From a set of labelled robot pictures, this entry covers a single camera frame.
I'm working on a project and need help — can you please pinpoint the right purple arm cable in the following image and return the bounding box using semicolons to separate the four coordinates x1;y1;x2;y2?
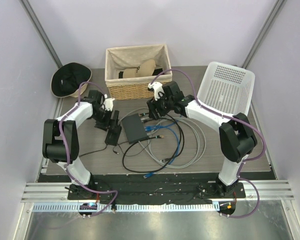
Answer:
149;69;267;219

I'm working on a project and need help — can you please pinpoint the black power adapter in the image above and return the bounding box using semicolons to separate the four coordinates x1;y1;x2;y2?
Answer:
104;125;122;146

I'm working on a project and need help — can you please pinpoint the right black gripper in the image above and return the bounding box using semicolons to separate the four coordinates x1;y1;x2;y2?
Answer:
146;90;174;121

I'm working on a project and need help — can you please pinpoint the black and beige bucket hat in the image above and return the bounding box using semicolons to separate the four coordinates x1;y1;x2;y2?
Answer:
50;62;92;98

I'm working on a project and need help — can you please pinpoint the grey ethernet cable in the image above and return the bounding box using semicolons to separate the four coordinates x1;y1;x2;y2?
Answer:
121;107;207;169

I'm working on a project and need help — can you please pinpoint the beige cap in basket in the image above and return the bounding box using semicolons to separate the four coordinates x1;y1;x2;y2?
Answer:
122;59;156;79

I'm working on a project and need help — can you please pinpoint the black braided ethernet cable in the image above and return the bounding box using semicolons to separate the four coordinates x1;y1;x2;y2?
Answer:
139;113;186;166

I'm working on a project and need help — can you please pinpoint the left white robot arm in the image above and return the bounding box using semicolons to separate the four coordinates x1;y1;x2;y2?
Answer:
42;90;122;200

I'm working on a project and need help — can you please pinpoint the black network switch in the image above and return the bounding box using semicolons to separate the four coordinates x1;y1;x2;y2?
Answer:
121;113;148;144

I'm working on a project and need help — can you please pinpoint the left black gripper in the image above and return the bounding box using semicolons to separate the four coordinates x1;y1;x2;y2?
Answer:
91;108;119;133

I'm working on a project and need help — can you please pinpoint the white slotted cable duct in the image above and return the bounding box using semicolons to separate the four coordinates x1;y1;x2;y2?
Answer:
32;201;220;213

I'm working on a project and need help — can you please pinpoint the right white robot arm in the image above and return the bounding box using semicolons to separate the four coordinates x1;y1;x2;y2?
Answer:
147;81;258;198

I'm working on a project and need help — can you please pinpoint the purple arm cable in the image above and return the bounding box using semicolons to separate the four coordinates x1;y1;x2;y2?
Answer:
149;69;267;219
59;81;119;217

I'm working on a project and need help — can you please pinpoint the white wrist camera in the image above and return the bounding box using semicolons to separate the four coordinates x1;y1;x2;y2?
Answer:
148;82;165;101
102;94;116;112

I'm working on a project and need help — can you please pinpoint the wicker basket with liner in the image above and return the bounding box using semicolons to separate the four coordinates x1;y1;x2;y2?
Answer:
104;44;173;100

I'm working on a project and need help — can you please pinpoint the thin black power cord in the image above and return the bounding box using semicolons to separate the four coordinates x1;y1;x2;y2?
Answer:
79;139;166;173

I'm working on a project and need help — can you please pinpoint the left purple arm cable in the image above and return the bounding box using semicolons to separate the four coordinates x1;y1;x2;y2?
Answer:
59;81;119;217

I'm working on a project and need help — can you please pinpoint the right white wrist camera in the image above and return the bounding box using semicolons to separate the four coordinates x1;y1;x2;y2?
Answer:
148;82;165;101

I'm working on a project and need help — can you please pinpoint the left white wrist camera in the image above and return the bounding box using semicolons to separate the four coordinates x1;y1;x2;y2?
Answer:
102;94;116;112

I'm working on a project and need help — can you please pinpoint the white plastic perforated basket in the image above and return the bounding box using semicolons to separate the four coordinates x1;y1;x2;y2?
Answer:
197;61;255;116

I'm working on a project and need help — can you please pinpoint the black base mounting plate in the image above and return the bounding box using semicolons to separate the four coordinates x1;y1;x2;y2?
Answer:
37;170;277;197

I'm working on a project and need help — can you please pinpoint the blue ethernet cable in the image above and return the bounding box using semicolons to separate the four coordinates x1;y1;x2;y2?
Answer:
144;123;177;132
142;126;185;180

